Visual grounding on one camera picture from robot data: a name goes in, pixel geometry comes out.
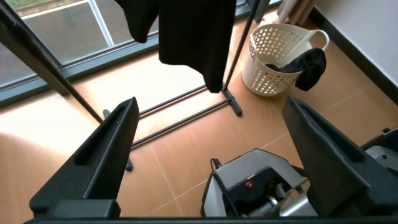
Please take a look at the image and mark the black clothes rack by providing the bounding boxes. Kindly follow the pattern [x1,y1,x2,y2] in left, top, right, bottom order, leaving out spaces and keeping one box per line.
[0,0,262,172]

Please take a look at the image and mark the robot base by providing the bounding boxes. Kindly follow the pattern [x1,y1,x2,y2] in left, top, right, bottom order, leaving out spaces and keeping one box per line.
[200,127,398,218]

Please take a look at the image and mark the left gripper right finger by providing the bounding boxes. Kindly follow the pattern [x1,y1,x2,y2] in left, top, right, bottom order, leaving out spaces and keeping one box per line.
[281,95,398,218]

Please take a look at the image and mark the white laundry basket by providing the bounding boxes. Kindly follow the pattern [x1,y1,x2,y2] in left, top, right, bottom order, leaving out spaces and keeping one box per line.
[241,23,330,97]

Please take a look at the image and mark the window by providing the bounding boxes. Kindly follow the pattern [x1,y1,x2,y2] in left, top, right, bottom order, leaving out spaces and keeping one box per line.
[0,0,282,108]

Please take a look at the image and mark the beige curtain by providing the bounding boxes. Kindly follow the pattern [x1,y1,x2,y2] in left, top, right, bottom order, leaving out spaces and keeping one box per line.
[276,0,317,26]

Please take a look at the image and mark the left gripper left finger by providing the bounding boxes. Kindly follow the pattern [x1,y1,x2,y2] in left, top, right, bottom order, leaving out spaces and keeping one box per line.
[29,96,140,218]

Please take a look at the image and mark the black garment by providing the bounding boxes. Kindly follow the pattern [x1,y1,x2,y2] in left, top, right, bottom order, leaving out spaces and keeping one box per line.
[265,47,327,92]

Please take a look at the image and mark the black shorts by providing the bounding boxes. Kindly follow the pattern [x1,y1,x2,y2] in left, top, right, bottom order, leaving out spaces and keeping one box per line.
[113,0,238,94]

